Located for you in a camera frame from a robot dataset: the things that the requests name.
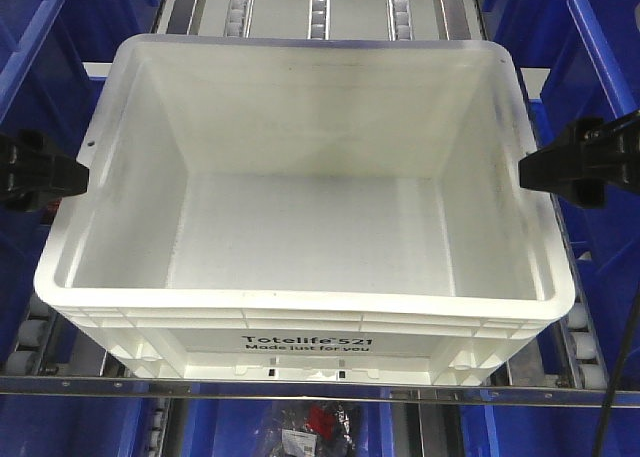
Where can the white plastic tote bin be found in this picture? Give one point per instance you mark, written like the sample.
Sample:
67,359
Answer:
304,210

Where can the lower blue bin with parts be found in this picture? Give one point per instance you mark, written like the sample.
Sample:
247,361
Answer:
287,428

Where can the steel front shelf rail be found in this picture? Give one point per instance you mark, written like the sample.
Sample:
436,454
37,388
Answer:
248,390

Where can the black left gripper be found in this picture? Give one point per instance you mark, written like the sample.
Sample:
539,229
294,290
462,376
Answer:
35,173

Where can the right blue bin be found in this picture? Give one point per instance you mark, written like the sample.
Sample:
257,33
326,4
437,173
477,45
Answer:
596,76

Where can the left white roller track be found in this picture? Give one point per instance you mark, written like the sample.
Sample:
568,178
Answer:
584,348

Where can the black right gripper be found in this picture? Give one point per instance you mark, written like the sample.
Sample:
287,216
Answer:
584,156

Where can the left blue bin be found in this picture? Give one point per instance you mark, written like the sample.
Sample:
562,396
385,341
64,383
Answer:
30,127

